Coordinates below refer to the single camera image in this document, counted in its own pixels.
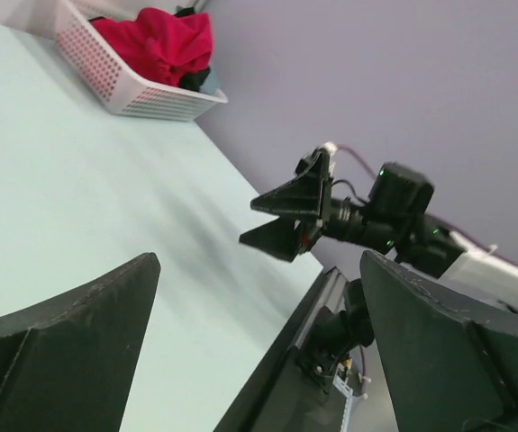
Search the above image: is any light blue garment in basket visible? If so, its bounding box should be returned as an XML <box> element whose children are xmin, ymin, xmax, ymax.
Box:
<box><xmin>199</xmin><ymin>67</ymin><xmax>221</xmax><ymax>95</ymax></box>

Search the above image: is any white slotted cable duct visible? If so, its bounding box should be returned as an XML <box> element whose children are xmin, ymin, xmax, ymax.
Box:
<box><xmin>332</xmin><ymin>359</ymin><xmax>369</xmax><ymax>432</ymax></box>

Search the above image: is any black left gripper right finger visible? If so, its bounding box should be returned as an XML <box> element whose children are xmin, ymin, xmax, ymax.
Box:
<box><xmin>359</xmin><ymin>251</ymin><xmax>518</xmax><ymax>431</ymax></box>

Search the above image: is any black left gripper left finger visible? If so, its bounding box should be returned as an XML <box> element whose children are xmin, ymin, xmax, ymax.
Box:
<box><xmin>0</xmin><ymin>253</ymin><xmax>160</xmax><ymax>432</ymax></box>

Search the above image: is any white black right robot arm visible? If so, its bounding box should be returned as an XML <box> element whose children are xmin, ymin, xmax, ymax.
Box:
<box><xmin>239</xmin><ymin>142</ymin><xmax>518</xmax><ymax>313</ymax></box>

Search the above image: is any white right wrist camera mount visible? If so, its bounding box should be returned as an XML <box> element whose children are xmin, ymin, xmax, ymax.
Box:
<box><xmin>322</xmin><ymin>141</ymin><xmax>340</xmax><ymax>156</ymax></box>

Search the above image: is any white perforated plastic basket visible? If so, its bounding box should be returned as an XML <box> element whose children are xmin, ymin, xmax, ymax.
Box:
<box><xmin>53</xmin><ymin>1</ymin><xmax>228</xmax><ymax>122</ymax></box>

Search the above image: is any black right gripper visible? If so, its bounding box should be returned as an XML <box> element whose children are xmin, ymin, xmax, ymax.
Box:
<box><xmin>239</xmin><ymin>150</ymin><xmax>365</xmax><ymax>262</ymax></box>

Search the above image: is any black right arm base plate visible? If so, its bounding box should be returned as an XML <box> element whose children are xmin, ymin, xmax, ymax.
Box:
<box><xmin>297</xmin><ymin>279</ymin><xmax>375</xmax><ymax>393</ymax></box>

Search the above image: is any red t shirt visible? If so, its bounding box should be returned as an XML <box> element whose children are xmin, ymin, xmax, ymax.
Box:
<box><xmin>90</xmin><ymin>7</ymin><xmax>215</xmax><ymax>90</ymax></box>

